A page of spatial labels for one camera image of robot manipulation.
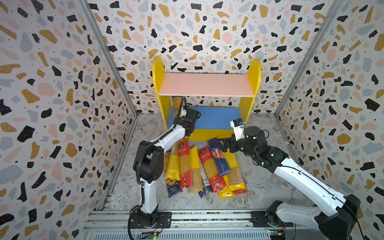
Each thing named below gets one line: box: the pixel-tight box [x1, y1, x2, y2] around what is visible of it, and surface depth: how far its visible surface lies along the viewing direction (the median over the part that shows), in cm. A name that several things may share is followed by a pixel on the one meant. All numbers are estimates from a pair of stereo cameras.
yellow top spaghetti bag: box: [188, 145, 204, 194], surface depth 87 cm
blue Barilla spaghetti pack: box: [207, 137, 232, 177], surface depth 88 cm
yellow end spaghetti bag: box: [218, 175, 235, 199], surface depth 82 cm
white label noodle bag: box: [198, 162, 212, 199], surface depth 85 cm
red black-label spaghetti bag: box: [178, 139, 193, 189], surface depth 89 cm
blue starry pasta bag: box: [164, 152, 182, 198], surface depth 85 cm
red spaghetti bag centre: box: [198, 146, 227, 193], surface depth 89 cm
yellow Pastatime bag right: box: [224, 149, 248, 195], surface depth 85 cm
